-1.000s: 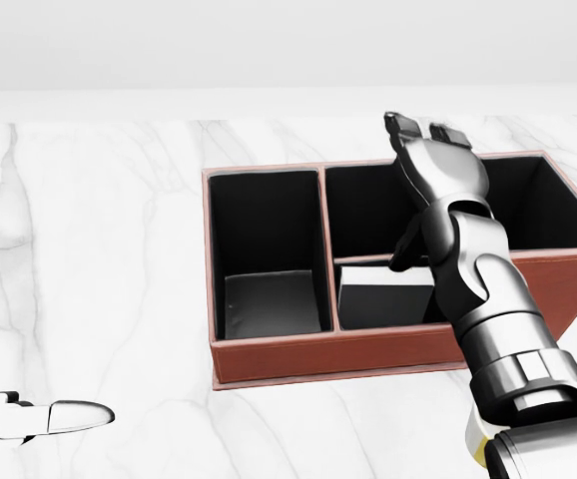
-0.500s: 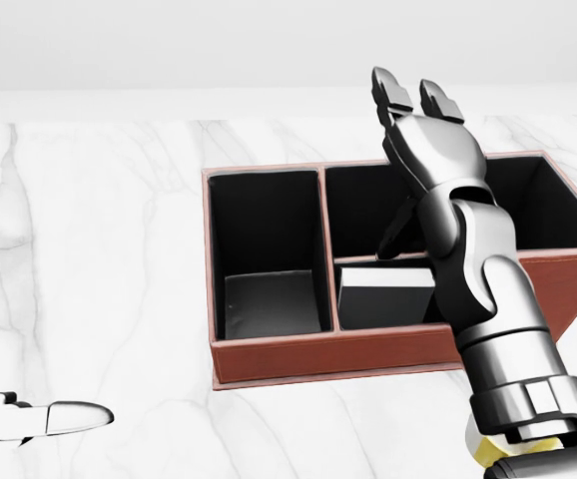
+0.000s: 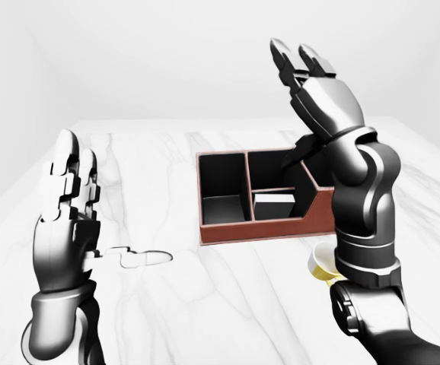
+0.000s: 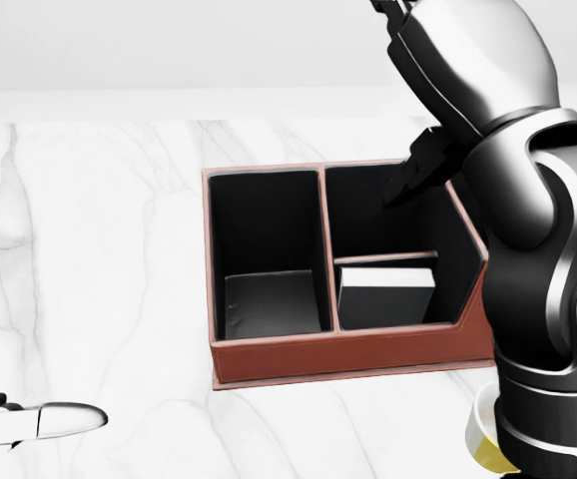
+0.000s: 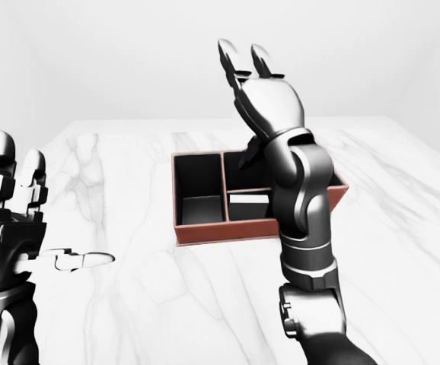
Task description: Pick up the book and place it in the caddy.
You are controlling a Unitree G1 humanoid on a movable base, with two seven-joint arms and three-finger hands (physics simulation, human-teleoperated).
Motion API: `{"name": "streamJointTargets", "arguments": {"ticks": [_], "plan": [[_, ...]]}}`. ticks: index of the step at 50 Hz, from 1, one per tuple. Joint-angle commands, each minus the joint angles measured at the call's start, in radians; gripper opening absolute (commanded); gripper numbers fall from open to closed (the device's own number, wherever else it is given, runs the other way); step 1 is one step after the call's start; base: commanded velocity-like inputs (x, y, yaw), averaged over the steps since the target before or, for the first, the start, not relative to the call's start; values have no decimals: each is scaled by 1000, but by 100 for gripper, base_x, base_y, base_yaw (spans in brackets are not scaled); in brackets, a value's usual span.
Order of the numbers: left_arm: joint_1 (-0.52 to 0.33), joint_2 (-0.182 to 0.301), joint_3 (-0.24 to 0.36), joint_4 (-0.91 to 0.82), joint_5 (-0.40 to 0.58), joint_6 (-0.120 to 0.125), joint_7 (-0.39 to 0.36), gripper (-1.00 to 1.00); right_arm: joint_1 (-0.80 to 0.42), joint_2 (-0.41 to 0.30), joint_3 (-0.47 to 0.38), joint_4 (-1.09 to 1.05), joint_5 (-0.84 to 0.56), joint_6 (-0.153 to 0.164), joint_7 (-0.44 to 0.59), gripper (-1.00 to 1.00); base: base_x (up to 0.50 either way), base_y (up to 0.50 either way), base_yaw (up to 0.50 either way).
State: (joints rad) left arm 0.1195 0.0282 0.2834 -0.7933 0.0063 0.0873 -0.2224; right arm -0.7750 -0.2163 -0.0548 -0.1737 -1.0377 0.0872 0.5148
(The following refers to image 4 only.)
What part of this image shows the dark book with white pages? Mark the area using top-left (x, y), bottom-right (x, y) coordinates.
top-left (336, 265), bottom-right (437, 331)

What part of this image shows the red-brown desk caddy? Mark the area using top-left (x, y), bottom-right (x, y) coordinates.
top-left (200, 158), bottom-right (500, 392)

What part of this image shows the white and yellow mug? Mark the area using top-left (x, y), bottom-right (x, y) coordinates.
top-left (466, 385), bottom-right (523, 476)

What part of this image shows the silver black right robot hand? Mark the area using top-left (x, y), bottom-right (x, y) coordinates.
top-left (366, 0), bottom-right (563, 210)

